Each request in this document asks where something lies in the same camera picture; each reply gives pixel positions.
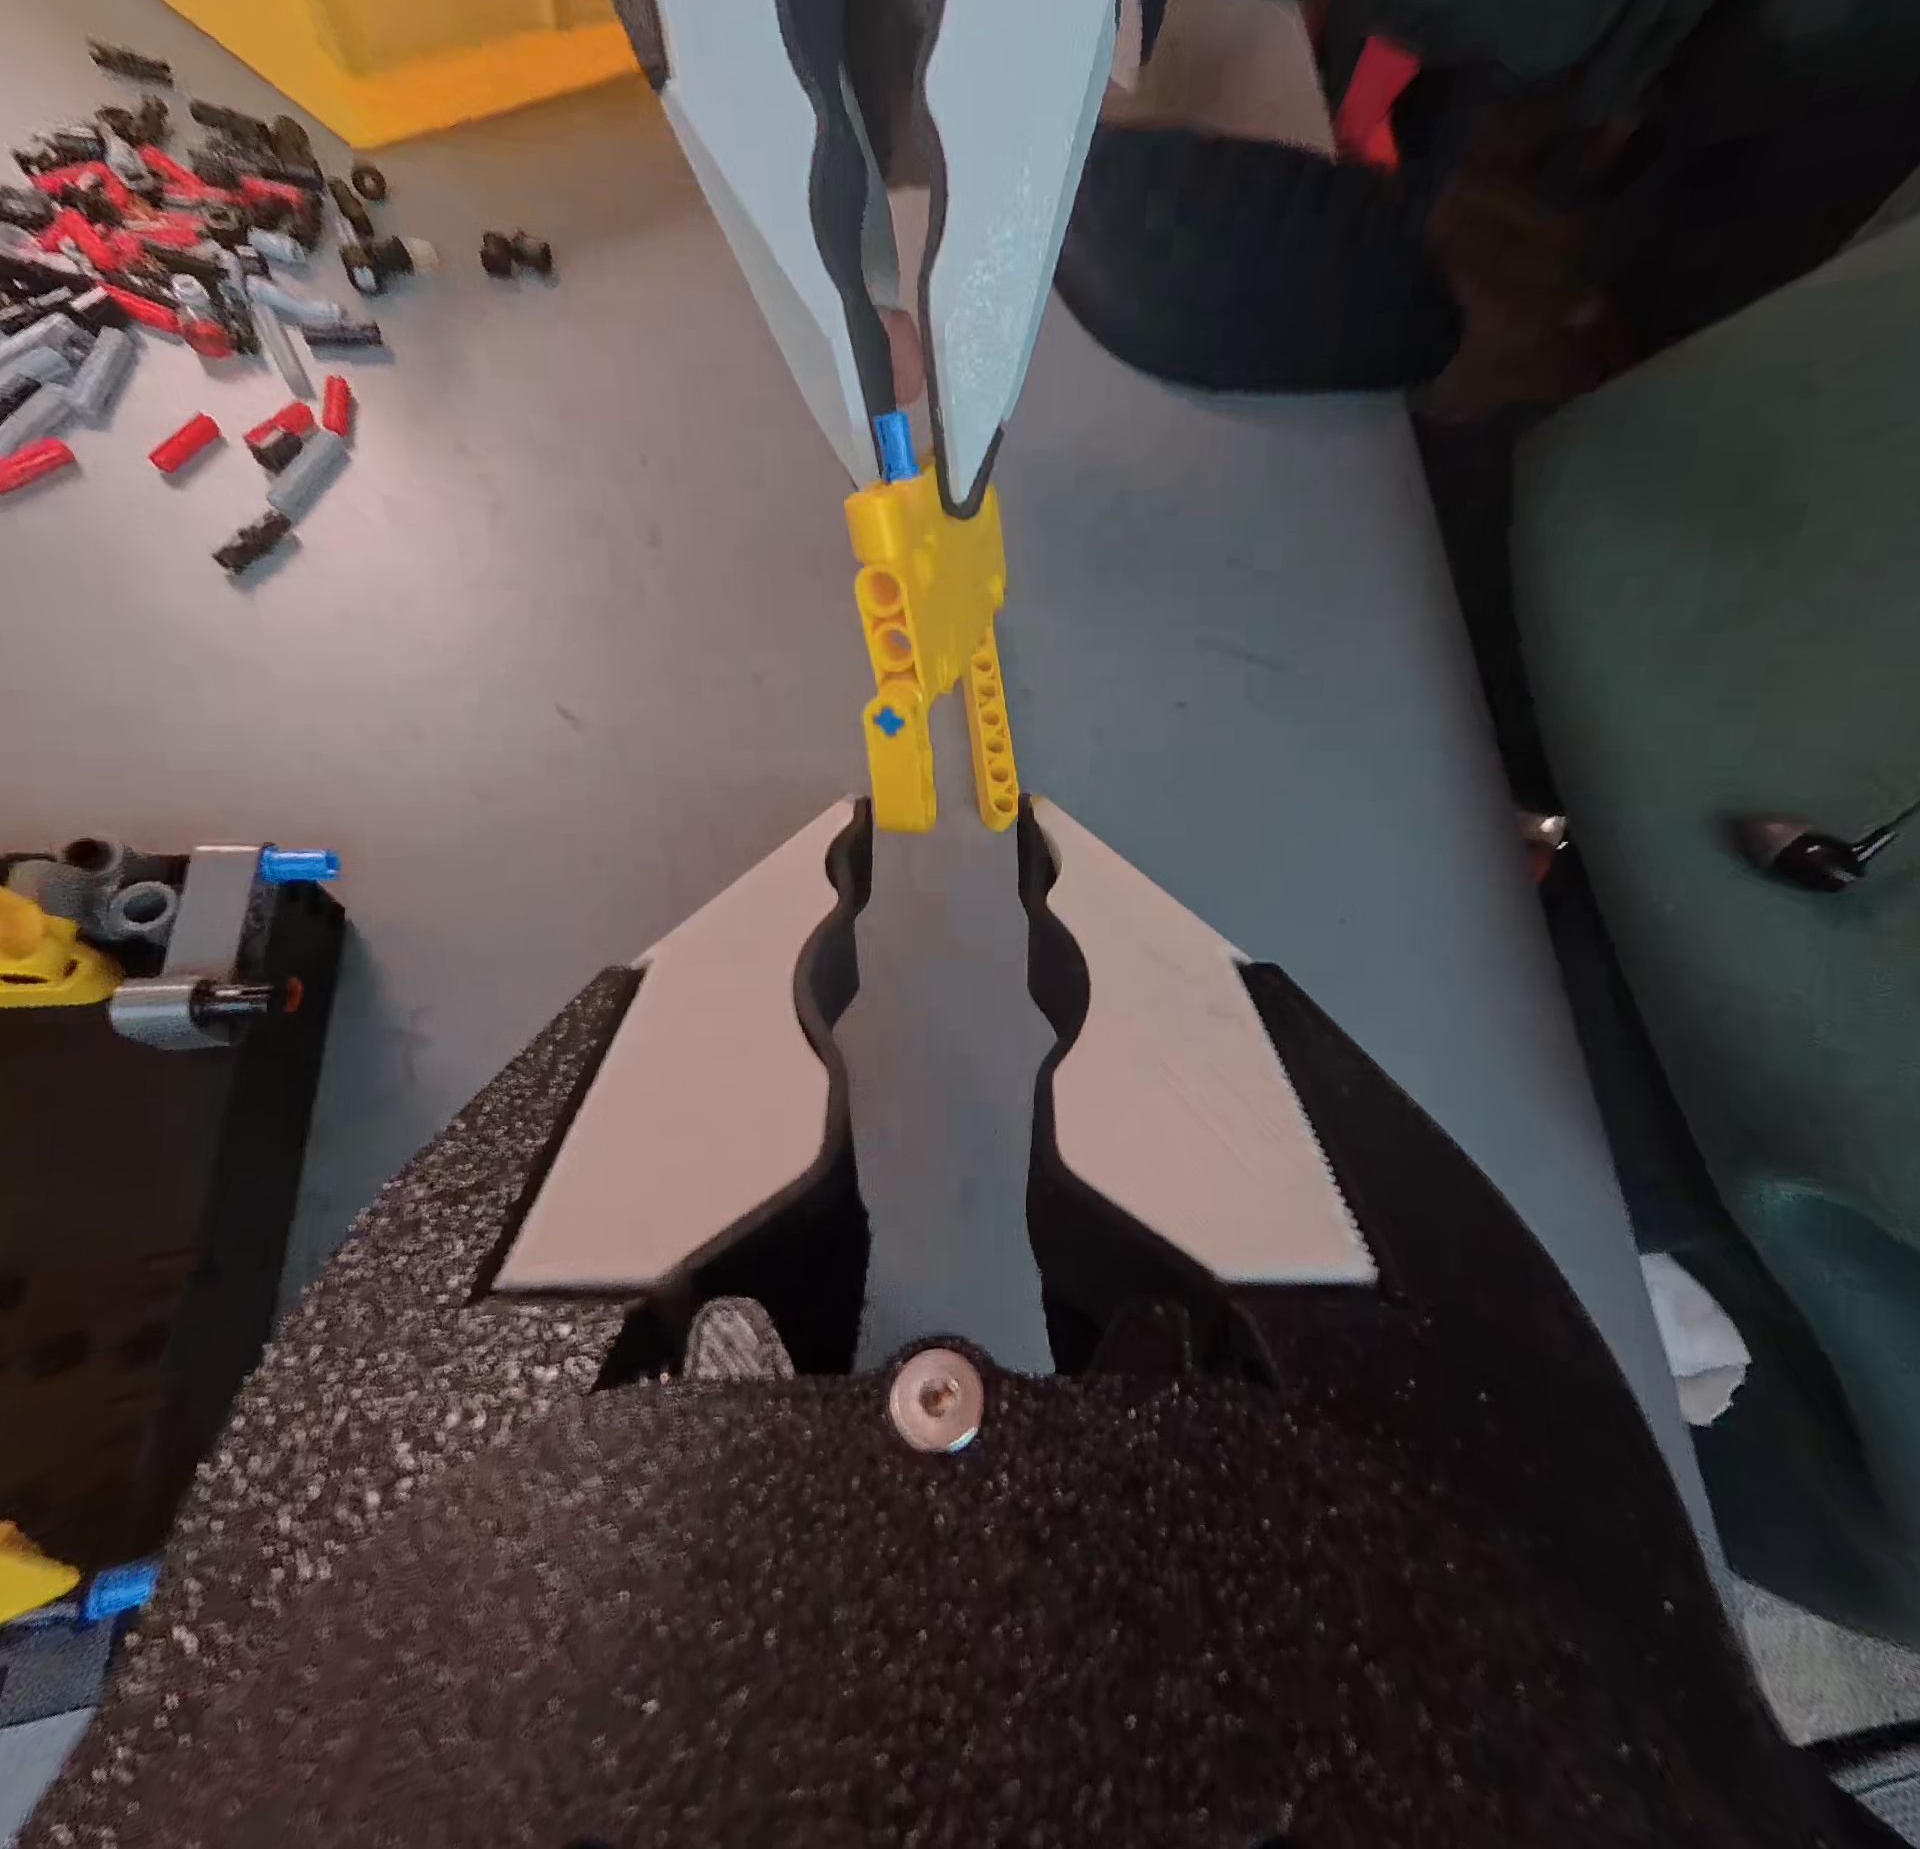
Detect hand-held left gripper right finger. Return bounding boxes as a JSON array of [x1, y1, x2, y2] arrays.
[[1017, 797, 1381, 1287]]

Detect yellow plastic storage bin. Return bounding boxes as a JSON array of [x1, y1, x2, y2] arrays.
[[75, 0, 648, 151]]

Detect white paper tissue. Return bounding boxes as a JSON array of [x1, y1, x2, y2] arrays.
[[1640, 1248, 1754, 1427]]

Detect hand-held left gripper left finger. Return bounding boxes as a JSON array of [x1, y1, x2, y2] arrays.
[[487, 797, 876, 1298]]

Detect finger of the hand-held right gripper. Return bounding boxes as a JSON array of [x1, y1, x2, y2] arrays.
[[919, 0, 1124, 515], [637, 0, 887, 486]]

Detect pile of small lego pins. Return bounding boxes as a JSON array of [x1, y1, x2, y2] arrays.
[[0, 36, 557, 579]]

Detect yellow lego panel assembly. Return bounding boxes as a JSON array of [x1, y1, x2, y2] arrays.
[[842, 410, 1025, 837]]

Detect person's green sweatshirt torso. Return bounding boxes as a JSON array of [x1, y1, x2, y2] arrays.
[[1507, 214, 1920, 1640]]

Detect red black bag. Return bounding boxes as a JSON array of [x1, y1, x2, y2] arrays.
[[1336, 36, 1426, 171]]

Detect partly built yellow lego model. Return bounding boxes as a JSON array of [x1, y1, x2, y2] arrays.
[[0, 832, 349, 1731]]

